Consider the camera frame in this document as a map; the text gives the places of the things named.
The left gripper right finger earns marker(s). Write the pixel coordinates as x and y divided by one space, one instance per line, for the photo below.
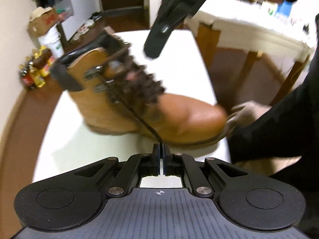
189 170

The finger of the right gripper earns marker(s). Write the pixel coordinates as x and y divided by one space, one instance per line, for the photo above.
159 34

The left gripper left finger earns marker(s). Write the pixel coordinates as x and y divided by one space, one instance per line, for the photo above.
129 174

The dark brown shoelace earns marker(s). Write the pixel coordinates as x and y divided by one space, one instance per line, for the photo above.
130 88

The tan leather boot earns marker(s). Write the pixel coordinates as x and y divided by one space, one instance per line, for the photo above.
181 121

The person's right forearm sleeve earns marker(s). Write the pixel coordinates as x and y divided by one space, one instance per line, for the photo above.
288 129

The white dining table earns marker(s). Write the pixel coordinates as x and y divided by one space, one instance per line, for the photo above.
232 24

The white shoe cabinet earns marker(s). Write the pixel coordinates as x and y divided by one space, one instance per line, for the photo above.
82 11

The white plastic bucket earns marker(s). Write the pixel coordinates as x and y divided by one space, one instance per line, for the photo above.
52 40

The brown cardboard box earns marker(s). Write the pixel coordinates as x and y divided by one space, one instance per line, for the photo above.
42 20

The cooking oil bottles cluster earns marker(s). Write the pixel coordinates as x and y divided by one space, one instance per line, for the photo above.
36 68

